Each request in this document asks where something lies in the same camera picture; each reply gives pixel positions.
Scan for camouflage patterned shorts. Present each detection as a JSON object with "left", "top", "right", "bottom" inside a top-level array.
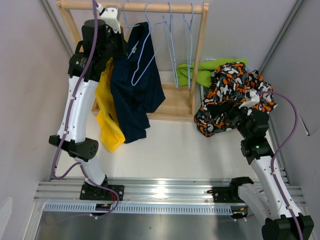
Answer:
[{"left": 194, "top": 61, "right": 273, "bottom": 138}]

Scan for yellow shorts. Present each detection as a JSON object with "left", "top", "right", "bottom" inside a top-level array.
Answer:
[{"left": 95, "top": 58, "right": 125, "bottom": 153}]

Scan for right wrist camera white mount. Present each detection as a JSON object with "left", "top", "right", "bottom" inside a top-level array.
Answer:
[{"left": 238, "top": 89, "right": 260, "bottom": 109}]

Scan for slotted grey cable duct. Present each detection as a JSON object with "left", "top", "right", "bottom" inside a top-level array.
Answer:
[{"left": 43, "top": 202, "right": 248, "bottom": 216}]

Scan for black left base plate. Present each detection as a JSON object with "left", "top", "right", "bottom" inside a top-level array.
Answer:
[{"left": 79, "top": 182, "right": 125, "bottom": 201}]

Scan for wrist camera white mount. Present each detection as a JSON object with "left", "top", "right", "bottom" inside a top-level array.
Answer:
[
  {"left": 238, "top": 89, "right": 260, "bottom": 109},
  {"left": 96, "top": 4, "right": 122, "bottom": 34}
]

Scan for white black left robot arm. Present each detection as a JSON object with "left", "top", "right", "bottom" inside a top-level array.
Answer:
[{"left": 48, "top": 19, "right": 126, "bottom": 187}]

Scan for blue hanger of green shorts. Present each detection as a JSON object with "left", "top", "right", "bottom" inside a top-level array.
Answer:
[{"left": 162, "top": 2, "right": 179, "bottom": 89}]

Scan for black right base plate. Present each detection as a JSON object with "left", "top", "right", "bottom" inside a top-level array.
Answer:
[{"left": 206, "top": 186, "right": 244, "bottom": 203}]

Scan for blue hanger of camouflage shorts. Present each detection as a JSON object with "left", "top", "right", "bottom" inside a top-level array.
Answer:
[{"left": 131, "top": 1, "right": 168, "bottom": 86}]

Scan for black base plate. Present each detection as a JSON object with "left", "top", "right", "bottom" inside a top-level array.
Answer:
[
  {"left": 79, "top": 182, "right": 125, "bottom": 201},
  {"left": 206, "top": 186, "right": 244, "bottom": 203}
]

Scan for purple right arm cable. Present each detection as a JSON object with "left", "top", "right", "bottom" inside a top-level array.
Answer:
[{"left": 254, "top": 90, "right": 305, "bottom": 240}]

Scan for aluminium mounting rail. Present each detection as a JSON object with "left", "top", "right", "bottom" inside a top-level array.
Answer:
[{"left": 33, "top": 177, "right": 307, "bottom": 206}]

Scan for wooden clothes rack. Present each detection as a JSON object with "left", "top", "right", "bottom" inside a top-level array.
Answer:
[{"left": 56, "top": 0, "right": 209, "bottom": 122}]

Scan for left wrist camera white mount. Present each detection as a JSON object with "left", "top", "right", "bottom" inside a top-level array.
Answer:
[{"left": 96, "top": 4, "right": 122, "bottom": 34}]

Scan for lime green shorts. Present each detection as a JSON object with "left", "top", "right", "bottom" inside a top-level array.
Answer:
[{"left": 176, "top": 58, "right": 248, "bottom": 88}]

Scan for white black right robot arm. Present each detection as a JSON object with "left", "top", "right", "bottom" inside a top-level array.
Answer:
[{"left": 226, "top": 106, "right": 314, "bottom": 240}]

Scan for blue hanger of navy shorts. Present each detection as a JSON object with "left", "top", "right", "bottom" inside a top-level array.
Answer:
[{"left": 122, "top": 0, "right": 139, "bottom": 40}]

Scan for navy blue shorts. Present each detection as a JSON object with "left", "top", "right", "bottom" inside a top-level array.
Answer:
[{"left": 110, "top": 22, "right": 166, "bottom": 144}]

